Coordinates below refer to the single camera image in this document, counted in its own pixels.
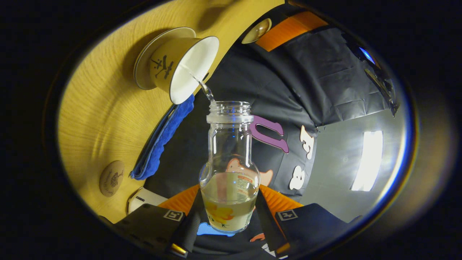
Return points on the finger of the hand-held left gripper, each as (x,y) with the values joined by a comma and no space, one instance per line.
(292,30)

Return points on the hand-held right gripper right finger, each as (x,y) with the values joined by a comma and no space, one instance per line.
(269,227)

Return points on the white toaster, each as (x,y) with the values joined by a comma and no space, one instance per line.
(148,198)

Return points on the black backdrop cloth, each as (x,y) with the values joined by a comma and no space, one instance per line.
(306,79)

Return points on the cream ceramic teacup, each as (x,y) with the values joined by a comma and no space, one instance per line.
(180,65)

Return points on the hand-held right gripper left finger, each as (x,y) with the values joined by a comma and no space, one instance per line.
(186,231)

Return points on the round cork coaster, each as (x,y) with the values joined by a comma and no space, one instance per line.
(111,178)

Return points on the cream ceramic saucer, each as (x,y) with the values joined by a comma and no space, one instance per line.
(144,68)

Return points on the blue towel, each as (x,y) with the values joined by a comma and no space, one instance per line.
(162,141)

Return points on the clear glass water bottle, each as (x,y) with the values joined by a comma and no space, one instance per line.
(229,162)

